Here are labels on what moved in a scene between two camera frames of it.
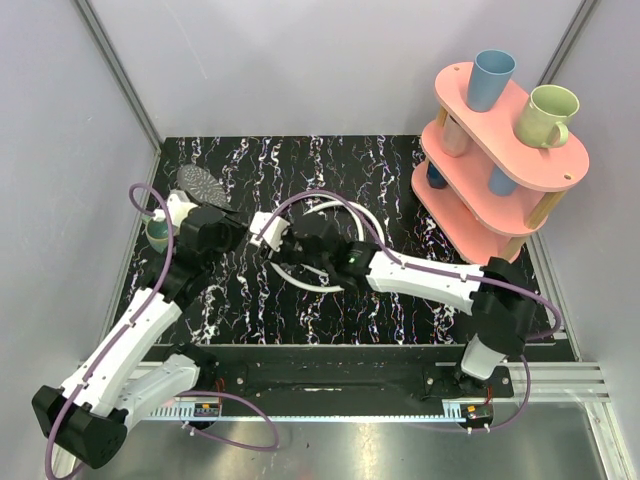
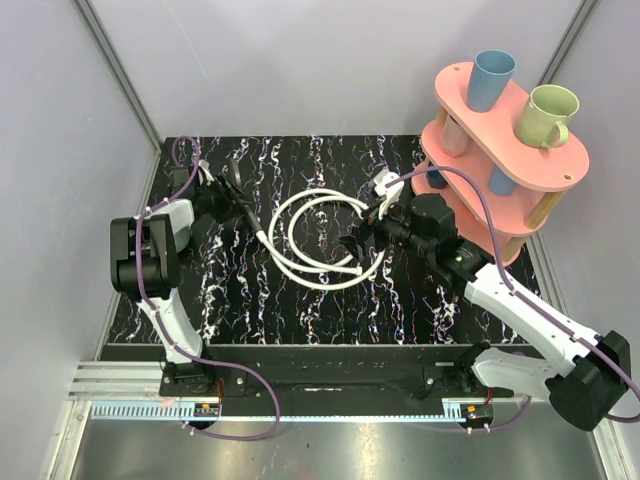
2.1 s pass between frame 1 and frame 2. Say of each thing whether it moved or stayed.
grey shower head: moved
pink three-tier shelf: stayed
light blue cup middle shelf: stayed
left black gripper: moved
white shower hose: moved
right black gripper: moved
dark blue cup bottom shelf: stayed
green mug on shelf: stayed
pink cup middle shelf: stayed
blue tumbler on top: stayed
